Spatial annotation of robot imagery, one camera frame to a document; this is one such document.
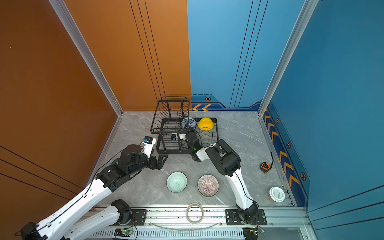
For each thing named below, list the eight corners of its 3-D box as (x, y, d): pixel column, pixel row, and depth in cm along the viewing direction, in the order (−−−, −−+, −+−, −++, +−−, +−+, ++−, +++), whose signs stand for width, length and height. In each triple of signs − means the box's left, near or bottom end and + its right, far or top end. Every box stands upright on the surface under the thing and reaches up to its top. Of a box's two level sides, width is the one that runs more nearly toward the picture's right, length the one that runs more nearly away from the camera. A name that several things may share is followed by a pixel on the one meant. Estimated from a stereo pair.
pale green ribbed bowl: (166, 192, 83) (165, 189, 79) (168, 175, 89) (167, 171, 85) (187, 192, 83) (186, 189, 79) (188, 175, 89) (187, 171, 85)
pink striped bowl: (197, 197, 81) (197, 194, 76) (197, 178, 88) (197, 174, 83) (218, 197, 81) (220, 194, 76) (217, 178, 88) (218, 174, 83)
